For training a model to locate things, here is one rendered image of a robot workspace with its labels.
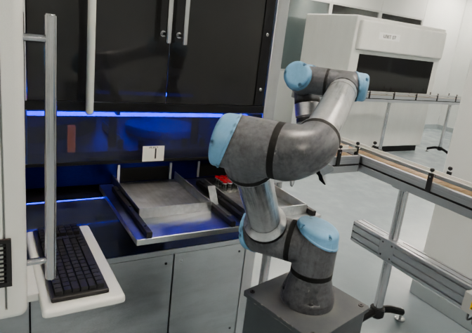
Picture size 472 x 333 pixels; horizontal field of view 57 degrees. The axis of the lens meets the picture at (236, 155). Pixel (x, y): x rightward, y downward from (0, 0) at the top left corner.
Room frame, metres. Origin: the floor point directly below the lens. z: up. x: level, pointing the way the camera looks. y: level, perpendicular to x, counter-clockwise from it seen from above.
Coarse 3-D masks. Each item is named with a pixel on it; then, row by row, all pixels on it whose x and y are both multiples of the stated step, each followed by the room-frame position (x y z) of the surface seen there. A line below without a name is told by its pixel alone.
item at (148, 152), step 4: (144, 148) 1.56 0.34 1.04; (148, 148) 1.57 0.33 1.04; (152, 148) 1.58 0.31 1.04; (160, 148) 1.60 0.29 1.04; (144, 152) 1.56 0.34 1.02; (148, 152) 1.57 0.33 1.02; (152, 152) 1.58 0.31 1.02; (160, 152) 1.60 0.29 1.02; (144, 156) 1.56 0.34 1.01; (148, 156) 1.57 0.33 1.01; (152, 156) 1.58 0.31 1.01; (156, 156) 1.59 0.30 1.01; (160, 156) 1.60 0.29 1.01; (144, 160) 1.57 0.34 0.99; (148, 160) 1.57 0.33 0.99; (152, 160) 1.58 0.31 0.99; (156, 160) 1.59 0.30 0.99; (160, 160) 1.60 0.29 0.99
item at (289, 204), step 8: (208, 184) 1.63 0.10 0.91; (216, 192) 1.57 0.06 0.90; (232, 192) 1.63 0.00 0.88; (280, 192) 1.65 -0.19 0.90; (232, 200) 1.46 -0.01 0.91; (240, 200) 1.56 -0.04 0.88; (280, 200) 1.61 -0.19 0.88; (288, 200) 1.60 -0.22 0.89; (296, 200) 1.56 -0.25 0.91; (240, 208) 1.42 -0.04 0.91; (280, 208) 1.45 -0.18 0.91; (288, 208) 1.47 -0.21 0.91; (296, 208) 1.49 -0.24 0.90; (304, 208) 1.51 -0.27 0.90
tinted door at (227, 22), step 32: (192, 0) 1.65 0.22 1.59; (224, 0) 1.72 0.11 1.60; (256, 0) 1.79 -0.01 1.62; (192, 32) 1.66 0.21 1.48; (224, 32) 1.73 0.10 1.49; (256, 32) 1.80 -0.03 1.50; (192, 64) 1.66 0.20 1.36; (224, 64) 1.73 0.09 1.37; (256, 64) 1.81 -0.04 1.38; (192, 96) 1.67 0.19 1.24; (224, 96) 1.74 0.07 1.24
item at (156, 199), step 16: (112, 176) 1.58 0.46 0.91; (176, 176) 1.70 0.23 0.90; (128, 192) 1.50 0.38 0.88; (144, 192) 1.52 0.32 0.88; (160, 192) 1.54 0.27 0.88; (176, 192) 1.56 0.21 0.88; (192, 192) 1.56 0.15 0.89; (144, 208) 1.30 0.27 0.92; (160, 208) 1.33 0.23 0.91; (176, 208) 1.36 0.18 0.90; (192, 208) 1.39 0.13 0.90; (208, 208) 1.42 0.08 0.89
